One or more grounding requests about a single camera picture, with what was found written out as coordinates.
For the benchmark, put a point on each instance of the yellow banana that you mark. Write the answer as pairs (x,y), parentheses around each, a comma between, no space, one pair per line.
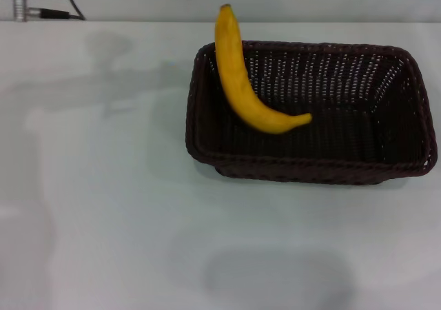
(234,75)

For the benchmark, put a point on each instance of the black woven plastic basket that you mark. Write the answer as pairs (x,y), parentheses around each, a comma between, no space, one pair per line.
(344,137)

